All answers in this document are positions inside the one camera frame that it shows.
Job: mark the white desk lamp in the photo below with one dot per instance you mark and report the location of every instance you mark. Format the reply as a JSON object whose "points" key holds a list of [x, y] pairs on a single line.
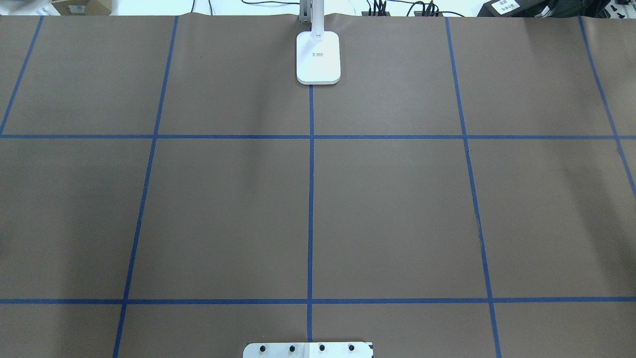
{"points": [[318, 58]]}

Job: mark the black box with label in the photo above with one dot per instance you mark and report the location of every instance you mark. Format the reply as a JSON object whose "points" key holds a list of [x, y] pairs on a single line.
{"points": [[512, 8]]}

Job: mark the cardboard box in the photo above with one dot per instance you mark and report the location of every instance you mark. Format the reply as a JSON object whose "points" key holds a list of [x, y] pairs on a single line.
{"points": [[83, 7]]}

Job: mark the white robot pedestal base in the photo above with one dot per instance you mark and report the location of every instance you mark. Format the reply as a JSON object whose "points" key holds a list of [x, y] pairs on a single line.
{"points": [[309, 350]]}

